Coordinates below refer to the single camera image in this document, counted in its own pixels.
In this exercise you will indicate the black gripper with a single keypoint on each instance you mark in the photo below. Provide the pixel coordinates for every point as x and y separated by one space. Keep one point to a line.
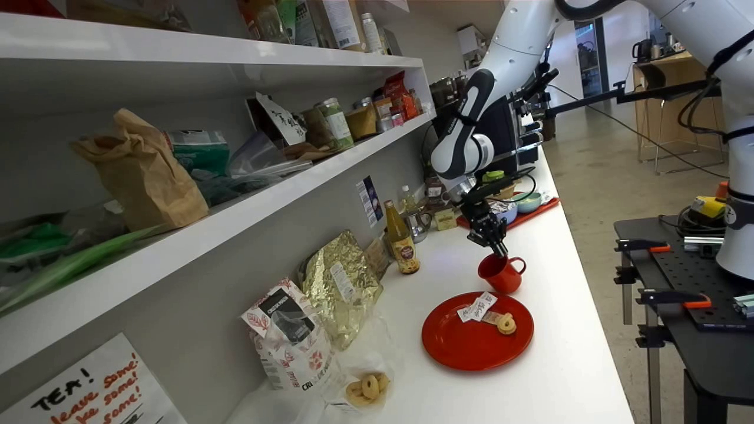
481 213

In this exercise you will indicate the red cup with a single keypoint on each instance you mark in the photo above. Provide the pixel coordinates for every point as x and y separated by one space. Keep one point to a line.
501 274

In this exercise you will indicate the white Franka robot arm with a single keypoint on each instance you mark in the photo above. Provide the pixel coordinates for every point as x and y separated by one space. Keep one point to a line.
509 39

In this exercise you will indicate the small green cup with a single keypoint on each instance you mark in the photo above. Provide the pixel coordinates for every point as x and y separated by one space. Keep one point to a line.
496 174

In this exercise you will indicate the blue and white bowl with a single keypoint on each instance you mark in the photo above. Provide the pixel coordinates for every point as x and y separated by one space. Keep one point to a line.
508 211

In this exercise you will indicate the red serving tray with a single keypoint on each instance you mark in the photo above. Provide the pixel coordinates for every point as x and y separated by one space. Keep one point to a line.
533 213

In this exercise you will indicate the light green bowl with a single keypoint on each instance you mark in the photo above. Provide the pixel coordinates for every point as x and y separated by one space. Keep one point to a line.
528 200

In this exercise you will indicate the yellow small box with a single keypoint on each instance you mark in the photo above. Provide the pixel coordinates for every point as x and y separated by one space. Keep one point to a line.
445 220

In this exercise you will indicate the dark small box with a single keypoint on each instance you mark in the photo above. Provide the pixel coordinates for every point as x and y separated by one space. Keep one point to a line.
439 192

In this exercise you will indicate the round cookie on plate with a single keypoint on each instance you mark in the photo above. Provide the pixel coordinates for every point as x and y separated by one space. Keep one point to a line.
505 324

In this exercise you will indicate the glass bottle with yellow label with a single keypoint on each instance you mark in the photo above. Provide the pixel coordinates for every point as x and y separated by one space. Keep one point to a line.
404 249

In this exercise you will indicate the small clear bottle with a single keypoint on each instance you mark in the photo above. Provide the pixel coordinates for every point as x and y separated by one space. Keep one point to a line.
407 200

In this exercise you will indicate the red round plate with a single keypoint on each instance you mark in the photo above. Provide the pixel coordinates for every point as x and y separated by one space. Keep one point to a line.
463 345

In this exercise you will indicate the black coffee machine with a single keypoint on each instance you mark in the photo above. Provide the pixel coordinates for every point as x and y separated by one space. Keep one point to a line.
503 126

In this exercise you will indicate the small black card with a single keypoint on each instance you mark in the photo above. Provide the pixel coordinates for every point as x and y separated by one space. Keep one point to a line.
371 198

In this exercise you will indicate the gold foil bag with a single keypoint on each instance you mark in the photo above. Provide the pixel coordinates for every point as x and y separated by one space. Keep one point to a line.
342 285

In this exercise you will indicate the red snack packages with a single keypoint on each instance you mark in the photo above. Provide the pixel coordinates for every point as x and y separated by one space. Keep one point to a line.
402 98

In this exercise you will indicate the glass jar with amber contents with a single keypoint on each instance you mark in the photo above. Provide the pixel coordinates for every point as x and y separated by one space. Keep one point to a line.
361 120

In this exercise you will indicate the cookie in clear plastic bag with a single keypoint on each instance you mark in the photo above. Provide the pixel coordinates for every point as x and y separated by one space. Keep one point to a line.
369 388

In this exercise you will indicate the glass jar with white label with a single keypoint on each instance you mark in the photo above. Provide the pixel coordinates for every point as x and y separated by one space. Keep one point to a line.
331 123

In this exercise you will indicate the yellow and black tool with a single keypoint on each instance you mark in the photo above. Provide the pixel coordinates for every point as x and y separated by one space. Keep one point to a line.
708 211

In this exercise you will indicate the white printed coffee bag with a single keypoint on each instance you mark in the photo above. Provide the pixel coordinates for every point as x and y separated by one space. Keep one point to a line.
287 338

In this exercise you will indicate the black workbench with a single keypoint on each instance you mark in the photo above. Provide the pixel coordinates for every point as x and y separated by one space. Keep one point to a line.
708 345

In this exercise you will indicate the small white bottle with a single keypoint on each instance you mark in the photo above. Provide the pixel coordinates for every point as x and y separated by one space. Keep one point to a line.
373 33

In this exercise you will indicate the dark kettle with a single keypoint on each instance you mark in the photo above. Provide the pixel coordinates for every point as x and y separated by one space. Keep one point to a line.
645 51

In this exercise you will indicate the white and black carton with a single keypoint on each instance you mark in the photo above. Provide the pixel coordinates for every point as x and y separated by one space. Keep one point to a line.
277 119

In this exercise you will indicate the teal small object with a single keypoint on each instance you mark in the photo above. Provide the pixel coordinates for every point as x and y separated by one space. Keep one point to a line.
746 307

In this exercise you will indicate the white tall bottle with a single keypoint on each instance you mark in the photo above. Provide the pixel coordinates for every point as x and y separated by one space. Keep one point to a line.
342 22

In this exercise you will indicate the green packet behind paper bag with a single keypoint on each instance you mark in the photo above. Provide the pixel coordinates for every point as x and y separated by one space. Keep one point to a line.
201 153

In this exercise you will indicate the green and orange package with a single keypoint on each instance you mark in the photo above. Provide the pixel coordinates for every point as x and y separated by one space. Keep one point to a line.
271 17

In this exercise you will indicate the brown paper bag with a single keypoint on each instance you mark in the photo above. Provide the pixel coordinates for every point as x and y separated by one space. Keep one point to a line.
144 178

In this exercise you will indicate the green flat packets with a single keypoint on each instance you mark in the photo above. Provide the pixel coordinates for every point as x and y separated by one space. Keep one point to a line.
71 262

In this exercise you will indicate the white handwritten tea sign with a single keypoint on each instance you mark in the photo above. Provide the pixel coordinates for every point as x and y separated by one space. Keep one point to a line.
96 389

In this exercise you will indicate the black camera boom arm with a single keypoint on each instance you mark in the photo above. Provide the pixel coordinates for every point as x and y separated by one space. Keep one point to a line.
660 92

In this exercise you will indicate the white wall shelf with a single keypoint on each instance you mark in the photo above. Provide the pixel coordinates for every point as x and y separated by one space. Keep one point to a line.
237 204

